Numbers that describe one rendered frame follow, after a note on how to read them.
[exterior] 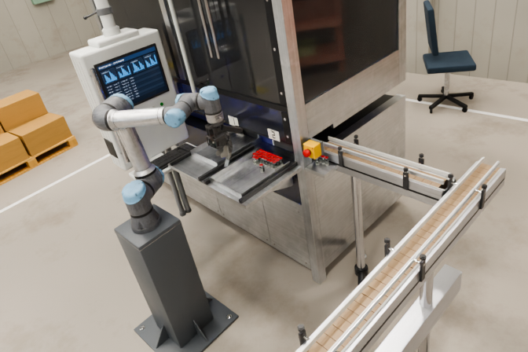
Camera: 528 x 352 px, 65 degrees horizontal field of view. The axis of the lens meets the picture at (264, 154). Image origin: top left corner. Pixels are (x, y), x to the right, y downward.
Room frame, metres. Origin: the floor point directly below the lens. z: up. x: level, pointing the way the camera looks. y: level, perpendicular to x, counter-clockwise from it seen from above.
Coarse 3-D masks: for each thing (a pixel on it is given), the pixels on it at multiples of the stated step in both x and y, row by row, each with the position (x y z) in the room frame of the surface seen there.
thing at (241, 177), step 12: (228, 168) 1.92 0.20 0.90; (240, 168) 1.93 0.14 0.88; (252, 168) 1.91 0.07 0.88; (264, 168) 1.89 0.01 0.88; (216, 180) 1.86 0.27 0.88; (228, 180) 1.84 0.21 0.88; (240, 180) 1.82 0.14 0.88; (252, 180) 1.79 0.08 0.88; (264, 180) 1.74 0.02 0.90; (240, 192) 1.70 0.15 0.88
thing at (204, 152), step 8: (232, 136) 2.33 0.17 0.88; (240, 136) 2.31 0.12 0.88; (248, 136) 2.29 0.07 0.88; (240, 144) 2.21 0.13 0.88; (248, 144) 2.13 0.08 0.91; (256, 144) 2.17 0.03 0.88; (192, 152) 2.17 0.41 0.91; (200, 152) 2.19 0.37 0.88; (208, 152) 2.18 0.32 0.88; (232, 152) 2.12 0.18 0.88; (208, 160) 2.05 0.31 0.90; (216, 160) 2.07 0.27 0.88; (224, 160) 2.01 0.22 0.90
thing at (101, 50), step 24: (96, 48) 2.39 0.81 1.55; (120, 48) 2.43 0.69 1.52; (144, 48) 2.51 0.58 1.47; (96, 72) 2.31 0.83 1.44; (120, 72) 2.39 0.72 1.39; (144, 72) 2.48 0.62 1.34; (168, 72) 2.58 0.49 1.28; (96, 96) 2.29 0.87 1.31; (144, 96) 2.45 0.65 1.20; (168, 96) 2.55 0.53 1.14; (144, 144) 2.39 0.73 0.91; (168, 144) 2.49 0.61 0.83
